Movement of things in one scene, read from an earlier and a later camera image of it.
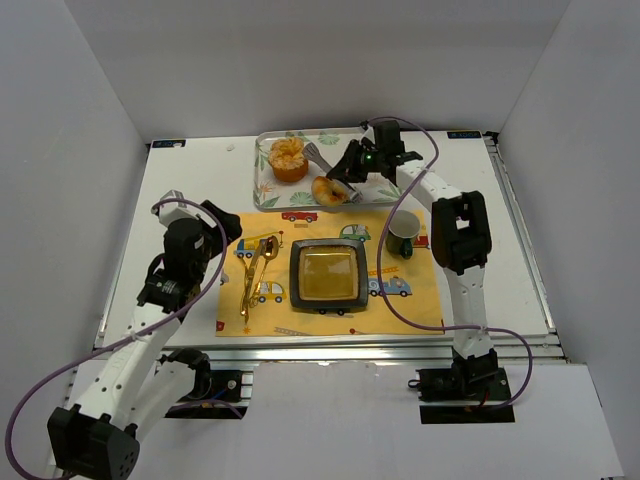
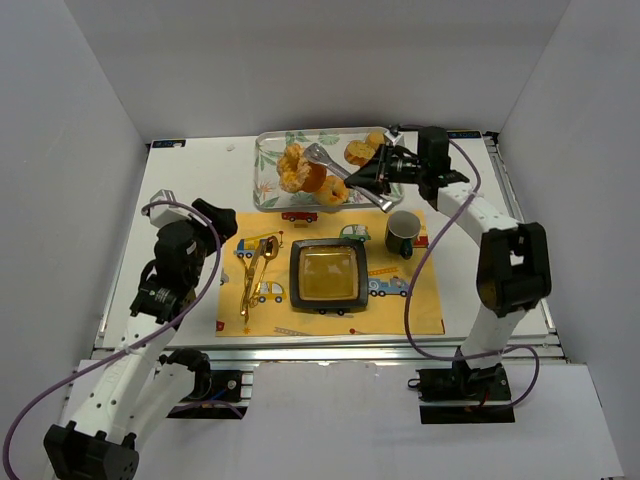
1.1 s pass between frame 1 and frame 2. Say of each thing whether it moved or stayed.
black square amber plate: stayed
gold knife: stayed
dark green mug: stayed
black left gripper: stayed
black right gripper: moved
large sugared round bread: moved
